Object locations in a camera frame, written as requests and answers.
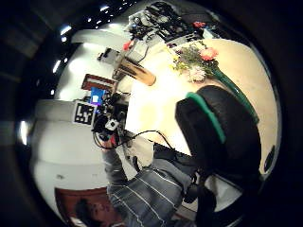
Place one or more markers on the blue lit screen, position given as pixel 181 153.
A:
pixel 97 95

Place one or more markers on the red artificial flower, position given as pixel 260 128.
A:
pixel 127 45
pixel 199 24

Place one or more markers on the grey box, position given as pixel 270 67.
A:
pixel 137 51

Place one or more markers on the the person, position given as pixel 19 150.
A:
pixel 151 195

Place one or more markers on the heap of black equipment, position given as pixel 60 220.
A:
pixel 164 20

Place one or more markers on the red and white box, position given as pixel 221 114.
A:
pixel 98 82

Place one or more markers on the brown glossy vase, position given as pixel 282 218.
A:
pixel 139 72

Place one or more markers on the mixed flower bouquet, green stems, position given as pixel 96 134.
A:
pixel 202 60

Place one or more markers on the white marker cube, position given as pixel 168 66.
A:
pixel 84 113

